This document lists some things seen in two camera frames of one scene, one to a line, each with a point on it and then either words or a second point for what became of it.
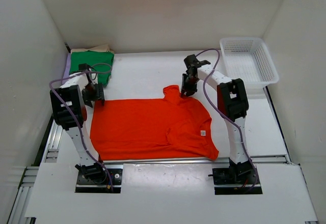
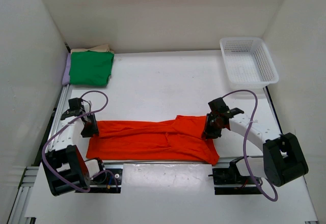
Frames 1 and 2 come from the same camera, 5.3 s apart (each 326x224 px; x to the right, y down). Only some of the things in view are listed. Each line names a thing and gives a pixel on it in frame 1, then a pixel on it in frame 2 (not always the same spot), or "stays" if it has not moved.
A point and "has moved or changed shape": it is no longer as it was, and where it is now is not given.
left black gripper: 100,92 → 89,125
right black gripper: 188,85 → 210,126
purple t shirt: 67,68 stays
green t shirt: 100,62 stays
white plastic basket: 249,59 stays
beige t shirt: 104,48 stays
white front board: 168,193 stays
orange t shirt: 173,128 has moved or changed shape
